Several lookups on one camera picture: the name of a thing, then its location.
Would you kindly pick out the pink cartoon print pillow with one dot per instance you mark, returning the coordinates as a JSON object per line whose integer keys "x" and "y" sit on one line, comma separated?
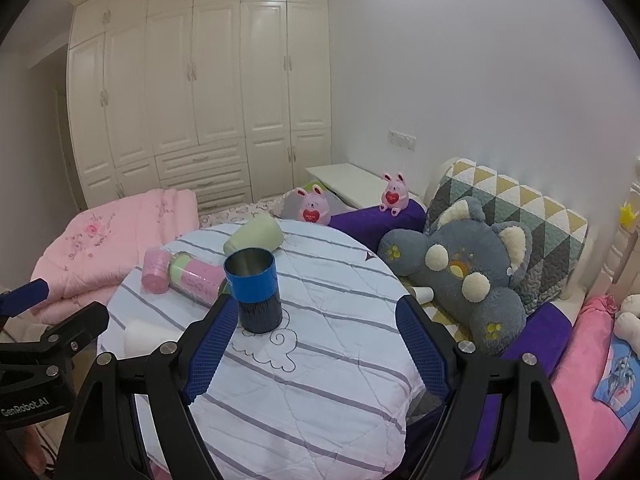
{"x": 585, "y": 380}

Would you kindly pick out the yellow star decoration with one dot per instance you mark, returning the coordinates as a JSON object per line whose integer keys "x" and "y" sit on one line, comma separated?
{"x": 627, "y": 213}

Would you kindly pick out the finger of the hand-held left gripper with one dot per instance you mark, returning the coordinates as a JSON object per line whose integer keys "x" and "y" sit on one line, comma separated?
{"x": 27, "y": 296}
{"x": 75, "y": 327}

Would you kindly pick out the white striped quilt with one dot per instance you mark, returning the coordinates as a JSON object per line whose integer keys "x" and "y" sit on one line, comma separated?
{"x": 310, "y": 365}

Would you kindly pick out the grey plush animal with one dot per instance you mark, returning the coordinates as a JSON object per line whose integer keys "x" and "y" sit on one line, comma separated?
{"x": 450, "y": 260}

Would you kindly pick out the white wall switch panel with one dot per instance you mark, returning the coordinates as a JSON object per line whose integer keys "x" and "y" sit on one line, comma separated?
{"x": 401, "y": 140}

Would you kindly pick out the white bedside table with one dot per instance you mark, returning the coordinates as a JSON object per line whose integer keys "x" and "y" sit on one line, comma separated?
{"x": 350, "y": 180}

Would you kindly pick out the pink bunny toy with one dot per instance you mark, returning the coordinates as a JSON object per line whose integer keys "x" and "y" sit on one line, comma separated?
{"x": 312, "y": 207}
{"x": 393, "y": 195}

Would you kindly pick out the pink floral blanket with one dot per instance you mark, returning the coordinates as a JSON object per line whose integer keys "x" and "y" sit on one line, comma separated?
{"x": 100, "y": 240}

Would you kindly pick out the purple bed cover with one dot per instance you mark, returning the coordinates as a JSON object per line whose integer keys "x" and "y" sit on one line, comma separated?
{"x": 360, "y": 225}

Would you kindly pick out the yellow checked cloth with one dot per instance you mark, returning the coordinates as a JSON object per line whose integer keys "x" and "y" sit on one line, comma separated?
{"x": 445, "y": 321}

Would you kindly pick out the white paper cup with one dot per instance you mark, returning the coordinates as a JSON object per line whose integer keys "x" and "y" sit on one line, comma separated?
{"x": 145, "y": 337}
{"x": 422, "y": 294}

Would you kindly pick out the blue metal cup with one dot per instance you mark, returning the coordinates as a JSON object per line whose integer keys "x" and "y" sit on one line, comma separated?
{"x": 250, "y": 285}

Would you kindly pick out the white plush toy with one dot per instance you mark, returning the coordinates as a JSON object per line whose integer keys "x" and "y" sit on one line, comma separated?
{"x": 629, "y": 322}

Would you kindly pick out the pale green cup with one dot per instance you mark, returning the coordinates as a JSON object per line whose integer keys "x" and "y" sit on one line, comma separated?
{"x": 255, "y": 232}

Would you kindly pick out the pink and green bottle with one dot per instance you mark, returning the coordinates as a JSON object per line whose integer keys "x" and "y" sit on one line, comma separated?
{"x": 192, "y": 275}

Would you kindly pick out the triangle patterned quilted pillow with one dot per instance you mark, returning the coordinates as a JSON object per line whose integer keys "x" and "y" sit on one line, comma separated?
{"x": 530, "y": 205}

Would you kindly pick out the floral bed sheet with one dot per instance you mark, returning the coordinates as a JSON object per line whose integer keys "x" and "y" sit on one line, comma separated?
{"x": 225, "y": 215}

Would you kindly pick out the cream wardrobe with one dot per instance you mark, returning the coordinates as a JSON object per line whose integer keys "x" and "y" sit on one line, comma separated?
{"x": 200, "y": 85}

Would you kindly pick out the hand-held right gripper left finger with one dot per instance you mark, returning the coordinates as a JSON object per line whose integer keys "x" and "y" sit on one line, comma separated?
{"x": 210, "y": 352}

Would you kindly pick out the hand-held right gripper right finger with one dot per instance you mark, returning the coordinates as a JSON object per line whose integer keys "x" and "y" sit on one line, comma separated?
{"x": 421, "y": 352}

